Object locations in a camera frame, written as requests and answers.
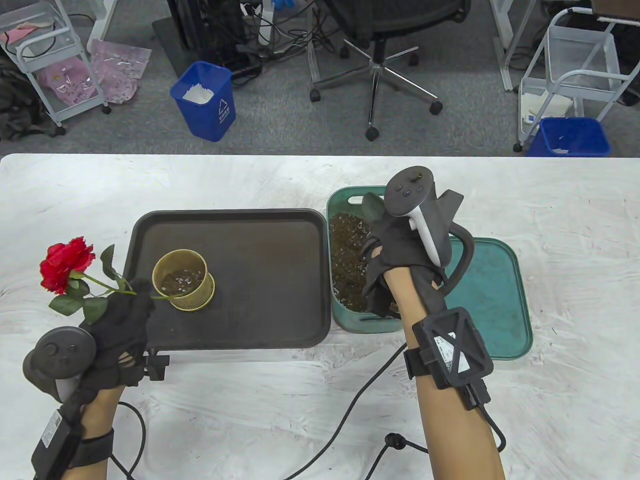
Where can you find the black box with white label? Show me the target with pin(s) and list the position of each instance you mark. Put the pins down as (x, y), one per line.
(50, 440)

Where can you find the green plastic bin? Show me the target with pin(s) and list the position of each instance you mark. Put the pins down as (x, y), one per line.
(340, 320)

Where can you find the dark brown tray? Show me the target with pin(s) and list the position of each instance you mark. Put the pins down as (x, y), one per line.
(260, 280)

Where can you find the black computer tower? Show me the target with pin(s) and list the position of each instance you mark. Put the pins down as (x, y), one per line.
(210, 25)

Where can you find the green plastic trowel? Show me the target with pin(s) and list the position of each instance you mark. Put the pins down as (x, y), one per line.
(372, 206)

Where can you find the person's right hand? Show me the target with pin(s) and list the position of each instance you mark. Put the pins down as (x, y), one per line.
(400, 240)

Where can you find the green bin lid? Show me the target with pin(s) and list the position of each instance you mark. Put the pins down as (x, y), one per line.
(500, 300)

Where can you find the pink paper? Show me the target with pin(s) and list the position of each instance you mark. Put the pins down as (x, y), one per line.
(17, 34)

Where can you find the person's left hand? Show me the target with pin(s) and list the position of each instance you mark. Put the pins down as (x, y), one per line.
(117, 340)

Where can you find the person's left forearm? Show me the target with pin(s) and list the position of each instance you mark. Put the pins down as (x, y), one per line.
(100, 415)

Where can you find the person's right forearm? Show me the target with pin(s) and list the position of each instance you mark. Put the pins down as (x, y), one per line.
(450, 440)

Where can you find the white desk leg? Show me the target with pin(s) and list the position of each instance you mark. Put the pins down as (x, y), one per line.
(102, 20)
(505, 45)

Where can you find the red artificial rose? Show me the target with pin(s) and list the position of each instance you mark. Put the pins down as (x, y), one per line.
(65, 260)

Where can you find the brown potting mix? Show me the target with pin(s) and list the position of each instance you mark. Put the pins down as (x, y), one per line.
(350, 260)

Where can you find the brown cardboard box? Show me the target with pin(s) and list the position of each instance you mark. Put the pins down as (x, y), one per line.
(617, 7)

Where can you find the black backpack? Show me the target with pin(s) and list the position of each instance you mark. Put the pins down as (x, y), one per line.
(15, 110)

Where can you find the black office chair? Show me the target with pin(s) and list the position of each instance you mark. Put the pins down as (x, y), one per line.
(380, 20)

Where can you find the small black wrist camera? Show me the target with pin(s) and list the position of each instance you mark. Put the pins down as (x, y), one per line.
(157, 365)
(382, 300)

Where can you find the blue trash bin white symbol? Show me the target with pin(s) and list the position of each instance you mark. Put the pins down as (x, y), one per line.
(210, 120)

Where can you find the gold flower pot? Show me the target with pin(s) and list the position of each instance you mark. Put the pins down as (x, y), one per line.
(200, 297)

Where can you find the grey handheld controller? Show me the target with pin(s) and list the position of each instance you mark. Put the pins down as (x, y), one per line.
(410, 187)
(55, 350)

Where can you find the black lattice wrist mount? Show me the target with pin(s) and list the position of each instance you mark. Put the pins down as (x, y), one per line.
(450, 350)

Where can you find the pink plastic bag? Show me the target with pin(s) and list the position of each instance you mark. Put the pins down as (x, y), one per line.
(120, 70)
(65, 80)

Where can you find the black floor mat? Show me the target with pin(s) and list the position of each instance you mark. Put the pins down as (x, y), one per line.
(170, 45)

